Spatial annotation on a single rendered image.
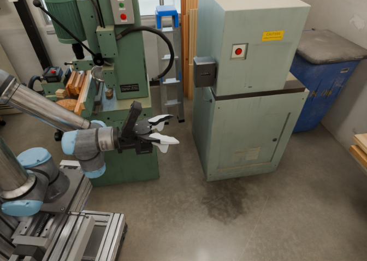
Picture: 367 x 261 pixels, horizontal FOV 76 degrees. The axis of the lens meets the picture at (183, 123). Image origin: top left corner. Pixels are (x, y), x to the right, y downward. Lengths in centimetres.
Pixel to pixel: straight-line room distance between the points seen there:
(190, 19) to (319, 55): 127
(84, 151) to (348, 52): 202
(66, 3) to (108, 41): 28
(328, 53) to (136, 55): 144
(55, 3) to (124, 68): 47
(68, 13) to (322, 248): 219
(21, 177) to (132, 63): 90
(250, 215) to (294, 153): 85
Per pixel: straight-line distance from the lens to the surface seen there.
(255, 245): 194
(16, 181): 95
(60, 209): 118
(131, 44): 147
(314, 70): 217
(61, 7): 149
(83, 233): 119
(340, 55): 221
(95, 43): 154
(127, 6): 134
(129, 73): 156
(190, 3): 271
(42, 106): 88
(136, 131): 74
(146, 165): 200
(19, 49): 325
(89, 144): 77
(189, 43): 269
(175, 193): 206
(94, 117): 164
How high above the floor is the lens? 175
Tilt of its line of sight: 42 degrees down
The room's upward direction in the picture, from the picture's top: straight up
